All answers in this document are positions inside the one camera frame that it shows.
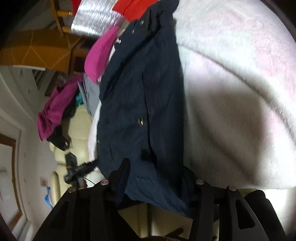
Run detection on pale pink fleece blanket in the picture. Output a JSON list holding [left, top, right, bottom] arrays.
[[88, 0, 296, 190]]

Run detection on magenta fleece robe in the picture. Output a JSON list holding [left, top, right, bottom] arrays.
[[37, 76, 85, 141]]

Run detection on cream leather sofa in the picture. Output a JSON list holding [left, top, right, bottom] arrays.
[[48, 104, 220, 241]]

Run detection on silver foil insulation board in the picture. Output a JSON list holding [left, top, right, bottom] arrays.
[[70, 0, 125, 37]]

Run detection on navy blue coat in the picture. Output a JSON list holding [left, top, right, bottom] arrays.
[[96, 0, 197, 218]]

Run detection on grey garment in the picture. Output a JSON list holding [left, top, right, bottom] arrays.
[[82, 75, 102, 116]]

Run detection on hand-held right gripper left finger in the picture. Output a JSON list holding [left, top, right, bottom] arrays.
[[32, 159, 139, 241]]

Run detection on wooden column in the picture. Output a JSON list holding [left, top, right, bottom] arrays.
[[0, 0, 90, 72]]

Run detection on magenta pillow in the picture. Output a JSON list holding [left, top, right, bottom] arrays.
[[84, 27, 119, 82]]

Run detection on black clothes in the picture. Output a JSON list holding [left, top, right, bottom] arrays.
[[46, 100, 77, 150]]

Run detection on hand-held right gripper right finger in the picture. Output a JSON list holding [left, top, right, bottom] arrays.
[[190, 179, 266, 241]]

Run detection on red pillow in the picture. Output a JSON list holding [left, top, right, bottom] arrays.
[[112, 0, 153, 20]]

